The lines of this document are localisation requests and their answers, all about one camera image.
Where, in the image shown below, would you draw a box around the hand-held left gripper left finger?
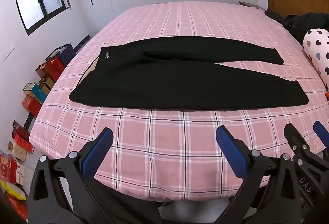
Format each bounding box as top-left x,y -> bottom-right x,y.
28,128 -> 114,224

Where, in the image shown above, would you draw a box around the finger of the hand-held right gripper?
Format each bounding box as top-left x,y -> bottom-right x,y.
313,121 -> 329,149
283,123 -> 309,161

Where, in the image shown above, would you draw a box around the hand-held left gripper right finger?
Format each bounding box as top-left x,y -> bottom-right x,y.
215,126 -> 302,224

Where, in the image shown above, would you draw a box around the black pants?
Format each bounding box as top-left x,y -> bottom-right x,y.
68,36 -> 309,111

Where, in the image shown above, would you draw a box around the bed with pink plaid sheet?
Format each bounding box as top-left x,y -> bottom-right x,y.
29,1 -> 329,202

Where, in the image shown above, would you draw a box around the heart print pillow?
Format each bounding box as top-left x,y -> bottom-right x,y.
302,29 -> 329,91

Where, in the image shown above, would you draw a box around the long red box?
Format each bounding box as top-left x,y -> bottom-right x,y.
12,120 -> 34,154

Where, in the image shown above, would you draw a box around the tan cardboard box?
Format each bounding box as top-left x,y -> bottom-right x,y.
8,141 -> 28,162

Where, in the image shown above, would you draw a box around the brown paper bag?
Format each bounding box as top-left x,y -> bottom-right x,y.
38,77 -> 56,95

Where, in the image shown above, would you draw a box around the teal box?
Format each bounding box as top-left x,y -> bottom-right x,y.
23,82 -> 48,104

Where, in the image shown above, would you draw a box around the red patterned package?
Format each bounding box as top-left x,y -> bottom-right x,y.
0,152 -> 19,185

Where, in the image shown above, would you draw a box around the yellow bag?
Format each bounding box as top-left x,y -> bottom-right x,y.
0,180 -> 27,201

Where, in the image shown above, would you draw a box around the red paper bag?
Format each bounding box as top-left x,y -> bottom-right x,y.
47,57 -> 65,77
35,62 -> 56,80

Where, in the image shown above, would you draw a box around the red flat package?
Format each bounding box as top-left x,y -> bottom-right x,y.
5,193 -> 29,221

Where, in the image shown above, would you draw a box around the navy paper bag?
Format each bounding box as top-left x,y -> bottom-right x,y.
46,44 -> 78,65

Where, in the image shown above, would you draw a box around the dark clothing pile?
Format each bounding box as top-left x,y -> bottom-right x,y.
265,9 -> 329,44

